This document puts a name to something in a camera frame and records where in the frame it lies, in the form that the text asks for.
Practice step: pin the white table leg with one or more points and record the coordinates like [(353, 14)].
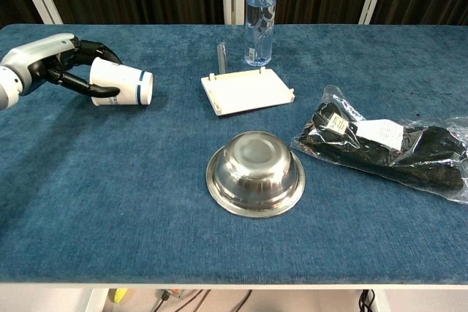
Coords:
[(384, 301), (97, 301)]

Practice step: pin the yellow object under table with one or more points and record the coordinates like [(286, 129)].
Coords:
[(120, 294)]

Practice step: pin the white paper cup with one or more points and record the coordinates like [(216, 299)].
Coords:
[(124, 82)]

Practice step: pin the stainless steel bowl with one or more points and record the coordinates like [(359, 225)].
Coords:
[(256, 177)]

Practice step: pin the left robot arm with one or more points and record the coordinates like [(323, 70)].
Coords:
[(7, 89)]

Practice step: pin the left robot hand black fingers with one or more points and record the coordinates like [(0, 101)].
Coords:
[(40, 52)]

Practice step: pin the plastic bag with black cloth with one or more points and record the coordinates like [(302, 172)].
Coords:
[(384, 151)]

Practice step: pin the blue felt table mat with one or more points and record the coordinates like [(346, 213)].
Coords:
[(146, 198)]

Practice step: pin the white plastic tray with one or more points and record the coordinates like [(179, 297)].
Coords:
[(246, 91)]

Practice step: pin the clear water bottle white cap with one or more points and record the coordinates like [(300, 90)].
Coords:
[(260, 19)]

